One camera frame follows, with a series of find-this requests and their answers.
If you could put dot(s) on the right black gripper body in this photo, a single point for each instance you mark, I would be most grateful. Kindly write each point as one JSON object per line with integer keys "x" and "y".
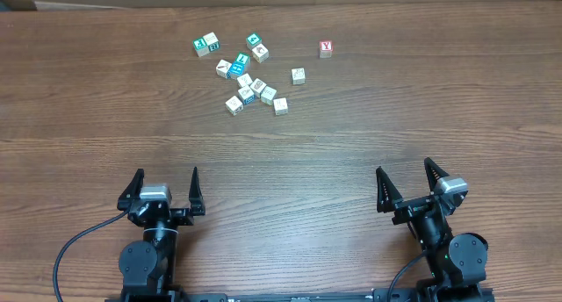
{"x": 411, "y": 209}

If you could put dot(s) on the green letter L block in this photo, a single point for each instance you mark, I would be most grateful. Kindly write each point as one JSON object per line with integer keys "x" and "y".
{"x": 239, "y": 65}

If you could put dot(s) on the wooden block number side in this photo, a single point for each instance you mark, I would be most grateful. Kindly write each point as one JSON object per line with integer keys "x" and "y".
{"x": 212, "y": 41}

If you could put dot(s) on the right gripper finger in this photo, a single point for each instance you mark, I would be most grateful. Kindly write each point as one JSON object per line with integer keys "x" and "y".
{"x": 388, "y": 196}
{"x": 433, "y": 172}

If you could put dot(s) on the wooden block blue side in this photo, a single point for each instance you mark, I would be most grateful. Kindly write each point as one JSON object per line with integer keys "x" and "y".
{"x": 246, "y": 94}

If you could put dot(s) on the plain wooden block right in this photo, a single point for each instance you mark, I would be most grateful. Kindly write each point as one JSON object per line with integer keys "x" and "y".
{"x": 298, "y": 76}

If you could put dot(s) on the wooden block text top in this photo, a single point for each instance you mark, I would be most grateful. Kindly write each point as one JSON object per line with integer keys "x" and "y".
{"x": 268, "y": 95}

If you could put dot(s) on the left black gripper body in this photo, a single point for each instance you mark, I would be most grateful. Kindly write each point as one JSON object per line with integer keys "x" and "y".
{"x": 180, "y": 215}

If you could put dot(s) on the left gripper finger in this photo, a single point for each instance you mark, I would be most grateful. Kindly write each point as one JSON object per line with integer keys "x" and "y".
{"x": 195, "y": 196}
{"x": 132, "y": 191}

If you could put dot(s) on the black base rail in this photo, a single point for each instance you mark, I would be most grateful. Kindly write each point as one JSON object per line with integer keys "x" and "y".
{"x": 377, "y": 295}

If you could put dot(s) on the green letter wooden block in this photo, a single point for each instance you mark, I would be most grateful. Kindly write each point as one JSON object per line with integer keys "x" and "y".
{"x": 200, "y": 46}

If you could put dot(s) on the wooden block red picture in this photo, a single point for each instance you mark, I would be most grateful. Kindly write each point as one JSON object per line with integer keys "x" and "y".
{"x": 258, "y": 86}

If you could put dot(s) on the small wooden picture block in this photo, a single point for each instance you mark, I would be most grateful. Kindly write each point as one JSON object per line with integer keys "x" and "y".
{"x": 244, "y": 80}

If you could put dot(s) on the red letter Y block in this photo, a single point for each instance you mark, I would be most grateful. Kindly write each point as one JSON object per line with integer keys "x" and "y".
{"x": 326, "y": 49}

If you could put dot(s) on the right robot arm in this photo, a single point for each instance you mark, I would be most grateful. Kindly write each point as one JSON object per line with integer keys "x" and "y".
{"x": 457, "y": 262}

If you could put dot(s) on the green number four block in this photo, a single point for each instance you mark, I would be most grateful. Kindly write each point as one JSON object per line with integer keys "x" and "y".
{"x": 253, "y": 40}

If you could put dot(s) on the wooden block pencil picture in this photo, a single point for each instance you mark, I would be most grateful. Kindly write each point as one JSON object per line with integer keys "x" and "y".
{"x": 222, "y": 69}

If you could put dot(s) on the wooden block brown picture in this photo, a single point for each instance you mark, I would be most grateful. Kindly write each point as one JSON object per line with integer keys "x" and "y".
{"x": 260, "y": 52}

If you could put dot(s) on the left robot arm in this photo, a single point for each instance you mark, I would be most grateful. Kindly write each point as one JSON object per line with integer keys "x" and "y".
{"x": 148, "y": 265}

